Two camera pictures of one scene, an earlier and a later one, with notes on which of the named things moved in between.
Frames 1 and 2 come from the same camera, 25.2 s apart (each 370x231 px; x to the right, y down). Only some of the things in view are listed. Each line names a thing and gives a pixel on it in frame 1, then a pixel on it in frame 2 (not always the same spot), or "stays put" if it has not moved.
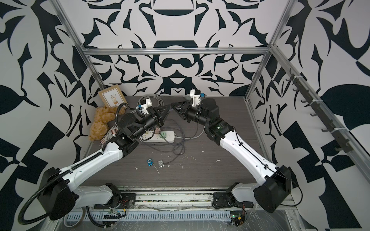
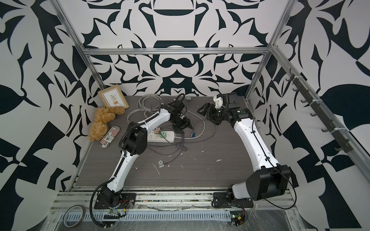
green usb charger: [163, 134] stays put
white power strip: [158, 136] stays put
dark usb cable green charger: [163, 134] → [201, 140]
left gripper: [161, 117] → [187, 123]
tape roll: [83, 215] stays put
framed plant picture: [112, 96] stays put
